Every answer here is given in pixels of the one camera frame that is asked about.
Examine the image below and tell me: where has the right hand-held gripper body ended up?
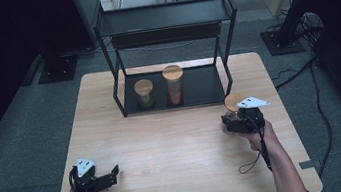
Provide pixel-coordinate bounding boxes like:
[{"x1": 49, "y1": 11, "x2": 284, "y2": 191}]
[{"x1": 233, "y1": 93, "x2": 275, "y2": 136}]

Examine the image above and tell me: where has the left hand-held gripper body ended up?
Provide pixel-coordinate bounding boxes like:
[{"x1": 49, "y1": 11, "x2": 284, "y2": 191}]
[{"x1": 66, "y1": 154, "x2": 114, "y2": 192}]

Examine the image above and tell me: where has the glass jar with dark contents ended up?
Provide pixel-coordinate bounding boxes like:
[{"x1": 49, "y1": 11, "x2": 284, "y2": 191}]
[{"x1": 218, "y1": 90, "x2": 252, "y2": 135}]

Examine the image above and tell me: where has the black two-tier metal rack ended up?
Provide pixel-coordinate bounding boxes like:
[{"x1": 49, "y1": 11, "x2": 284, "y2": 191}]
[{"x1": 89, "y1": 0, "x2": 251, "y2": 121}]

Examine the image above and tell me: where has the tall jar with red contents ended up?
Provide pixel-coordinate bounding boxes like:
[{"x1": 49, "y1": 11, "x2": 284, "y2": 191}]
[{"x1": 160, "y1": 63, "x2": 189, "y2": 109}]

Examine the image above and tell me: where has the short glass jar wooden lid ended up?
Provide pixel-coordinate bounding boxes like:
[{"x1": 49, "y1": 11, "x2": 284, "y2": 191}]
[{"x1": 132, "y1": 77, "x2": 158, "y2": 111}]

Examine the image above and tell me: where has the person's right hand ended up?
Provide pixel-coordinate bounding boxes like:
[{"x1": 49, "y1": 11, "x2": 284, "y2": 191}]
[{"x1": 239, "y1": 118, "x2": 281, "y2": 158}]

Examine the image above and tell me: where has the grey floor tape strip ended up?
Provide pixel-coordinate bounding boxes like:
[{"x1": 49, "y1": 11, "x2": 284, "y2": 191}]
[{"x1": 298, "y1": 158, "x2": 318, "y2": 171}]

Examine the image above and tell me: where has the right hand-held gripper black cable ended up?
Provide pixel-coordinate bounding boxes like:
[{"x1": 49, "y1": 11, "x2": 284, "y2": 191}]
[{"x1": 230, "y1": 114, "x2": 274, "y2": 176}]

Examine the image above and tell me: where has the thick black floor cable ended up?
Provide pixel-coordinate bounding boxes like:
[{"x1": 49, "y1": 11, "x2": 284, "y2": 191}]
[{"x1": 269, "y1": 57, "x2": 321, "y2": 92}]

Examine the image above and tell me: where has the long thin black floor cable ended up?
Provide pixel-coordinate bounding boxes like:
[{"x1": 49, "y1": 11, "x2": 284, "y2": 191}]
[{"x1": 301, "y1": 60, "x2": 339, "y2": 179}]

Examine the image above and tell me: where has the black stand with base plate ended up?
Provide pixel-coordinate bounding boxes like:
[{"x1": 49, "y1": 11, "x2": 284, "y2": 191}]
[
  {"x1": 33, "y1": 38, "x2": 82, "y2": 86},
  {"x1": 255, "y1": 0, "x2": 341, "y2": 59}
]

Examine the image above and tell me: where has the grey floor cable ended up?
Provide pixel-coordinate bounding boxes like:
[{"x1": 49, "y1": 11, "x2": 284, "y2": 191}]
[{"x1": 117, "y1": 37, "x2": 199, "y2": 57}]

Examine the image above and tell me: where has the tangle of black cables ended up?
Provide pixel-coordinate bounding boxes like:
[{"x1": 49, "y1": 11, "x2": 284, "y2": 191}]
[{"x1": 281, "y1": 3, "x2": 327, "y2": 47}]

